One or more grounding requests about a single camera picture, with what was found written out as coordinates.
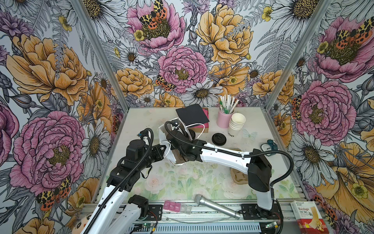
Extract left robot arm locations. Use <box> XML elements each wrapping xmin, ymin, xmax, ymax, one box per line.
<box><xmin>82</xmin><ymin>128</ymin><xmax>166</xmax><ymax>234</ymax></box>

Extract white paper straws bundle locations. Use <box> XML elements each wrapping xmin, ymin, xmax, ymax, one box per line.
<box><xmin>219</xmin><ymin>95</ymin><xmax>239</xmax><ymax>114</ymax></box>

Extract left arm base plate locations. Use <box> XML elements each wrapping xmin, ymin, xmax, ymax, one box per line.
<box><xmin>144</xmin><ymin>204</ymin><xmax>163</xmax><ymax>221</ymax></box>

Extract pastel patterned gift bag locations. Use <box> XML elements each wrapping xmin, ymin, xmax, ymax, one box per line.
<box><xmin>158</xmin><ymin>118</ymin><xmax>207</xmax><ymax>165</ymax></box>

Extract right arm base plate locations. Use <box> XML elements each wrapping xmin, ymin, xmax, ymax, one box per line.
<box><xmin>240</xmin><ymin>203</ymin><xmax>281</xmax><ymax>220</ymax></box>

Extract cardboard napkin box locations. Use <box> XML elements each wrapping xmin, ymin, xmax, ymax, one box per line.
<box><xmin>192</xmin><ymin>107</ymin><xmax>209</xmax><ymax>133</ymax></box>

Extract silver microphone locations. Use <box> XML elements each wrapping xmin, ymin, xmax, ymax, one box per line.
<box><xmin>194</xmin><ymin>194</ymin><xmax>241</xmax><ymax>219</ymax></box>

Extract pink napkins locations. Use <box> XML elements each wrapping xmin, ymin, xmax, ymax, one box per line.
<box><xmin>192</xmin><ymin>108</ymin><xmax>209</xmax><ymax>128</ymax></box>

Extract teal alarm clock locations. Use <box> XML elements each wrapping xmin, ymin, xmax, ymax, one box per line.
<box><xmin>261</xmin><ymin>139</ymin><xmax>279</xmax><ymax>152</ymax></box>

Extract plush doll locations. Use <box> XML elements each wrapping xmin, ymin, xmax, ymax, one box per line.
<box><xmin>72</xmin><ymin>213</ymin><xmax>92</xmax><ymax>234</ymax></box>

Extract pink plastic tray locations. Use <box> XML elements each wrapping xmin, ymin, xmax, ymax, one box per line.
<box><xmin>163</xmin><ymin>200</ymin><xmax>192</xmax><ymax>215</ymax></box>

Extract stack of black lids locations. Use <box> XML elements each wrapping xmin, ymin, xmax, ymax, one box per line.
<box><xmin>211</xmin><ymin>133</ymin><xmax>227</xmax><ymax>146</ymax></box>

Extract stack of white paper cups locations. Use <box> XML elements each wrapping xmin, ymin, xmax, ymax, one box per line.
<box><xmin>228</xmin><ymin>113</ymin><xmax>246</xmax><ymax>137</ymax></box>

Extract bandage box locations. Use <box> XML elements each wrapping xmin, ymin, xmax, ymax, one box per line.
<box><xmin>291</xmin><ymin>201</ymin><xmax>329</xmax><ymax>234</ymax></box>

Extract brown pulp cup carrier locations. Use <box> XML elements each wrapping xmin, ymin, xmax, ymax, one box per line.
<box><xmin>230</xmin><ymin>147</ymin><xmax>249</xmax><ymax>185</ymax></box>

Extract black napkin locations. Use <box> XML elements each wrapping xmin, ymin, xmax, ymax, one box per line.
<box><xmin>176</xmin><ymin>104</ymin><xmax>209</xmax><ymax>126</ymax></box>

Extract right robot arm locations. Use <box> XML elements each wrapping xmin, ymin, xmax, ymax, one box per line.
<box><xmin>158</xmin><ymin>121</ymin><xmax>294</xmax><ymax>219</ymax></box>

